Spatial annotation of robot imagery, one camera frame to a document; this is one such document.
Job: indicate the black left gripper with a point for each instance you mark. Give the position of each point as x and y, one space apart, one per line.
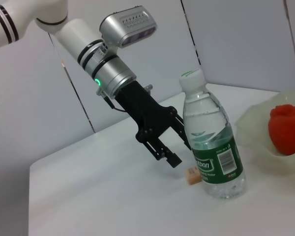
147 115

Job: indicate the clear water bottle green label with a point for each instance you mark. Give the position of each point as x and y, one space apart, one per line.
211 147

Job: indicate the small wooden block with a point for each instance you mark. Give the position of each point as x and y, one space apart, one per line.
193 175

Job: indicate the red-orange fruit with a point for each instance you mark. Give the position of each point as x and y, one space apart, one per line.
287 130

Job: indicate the green glass fruit bowl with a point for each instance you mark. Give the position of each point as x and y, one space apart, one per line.
255 137

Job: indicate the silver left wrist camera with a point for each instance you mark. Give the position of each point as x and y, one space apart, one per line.
127 27

